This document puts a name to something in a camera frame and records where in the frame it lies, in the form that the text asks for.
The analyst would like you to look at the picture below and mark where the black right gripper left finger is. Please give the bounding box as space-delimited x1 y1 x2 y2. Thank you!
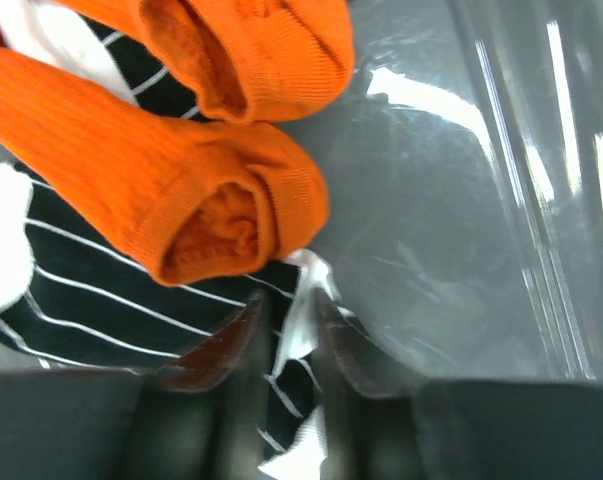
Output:
130 290 271 479

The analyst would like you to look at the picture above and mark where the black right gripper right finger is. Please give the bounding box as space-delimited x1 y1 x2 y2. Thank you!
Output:
313 288 426 479

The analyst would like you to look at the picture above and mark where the black white striped sock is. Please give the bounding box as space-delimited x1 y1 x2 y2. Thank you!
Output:
0 163 337 479

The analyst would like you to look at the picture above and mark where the orange sock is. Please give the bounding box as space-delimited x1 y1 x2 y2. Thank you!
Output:
0 34 329 286
135 0 357 125

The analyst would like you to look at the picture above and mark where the clear plastic bin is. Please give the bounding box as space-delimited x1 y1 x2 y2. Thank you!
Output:
0 0 603 381

